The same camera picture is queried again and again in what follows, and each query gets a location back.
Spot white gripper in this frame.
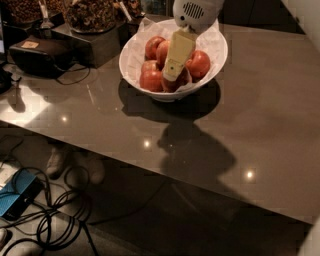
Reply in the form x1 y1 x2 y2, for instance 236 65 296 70
163 0 225 81

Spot red apple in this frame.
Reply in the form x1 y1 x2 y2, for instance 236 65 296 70
145 36 164 60
161 68 192 93
140 70 163 92
186 50 211 80
156 40 170 67
141 60 160 72

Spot white paper bowl liner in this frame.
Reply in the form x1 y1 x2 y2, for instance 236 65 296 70
124 16 224 94

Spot white bowl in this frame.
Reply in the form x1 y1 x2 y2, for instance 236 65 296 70
118 18 229 103

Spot dark grey display block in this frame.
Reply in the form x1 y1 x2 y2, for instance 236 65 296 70
52 24 121 68

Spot glass jar of granola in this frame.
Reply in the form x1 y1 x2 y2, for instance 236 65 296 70
63 0 116 34

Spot metal scoop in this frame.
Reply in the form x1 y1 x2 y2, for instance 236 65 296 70
38 0 54 29

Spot black VR headset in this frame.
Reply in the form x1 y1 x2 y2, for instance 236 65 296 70
9 36 73 78

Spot white shoe right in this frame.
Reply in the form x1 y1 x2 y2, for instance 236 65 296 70
85 153 105 184

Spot white shoe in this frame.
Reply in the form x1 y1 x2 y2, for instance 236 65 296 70
85 153 105 184
46 147 69 180

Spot glass jar of nuts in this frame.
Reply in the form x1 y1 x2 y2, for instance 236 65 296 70
0 0 63 25

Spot white shoe left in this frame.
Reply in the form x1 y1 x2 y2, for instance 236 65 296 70
46 147 69 180

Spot blue electronics box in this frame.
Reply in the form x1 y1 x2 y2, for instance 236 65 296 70
0 169 43 221

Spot black headset cable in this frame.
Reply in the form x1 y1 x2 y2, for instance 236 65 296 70
54 64 92 86

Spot black floor cables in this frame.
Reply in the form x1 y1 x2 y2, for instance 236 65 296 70
0 134 168 256

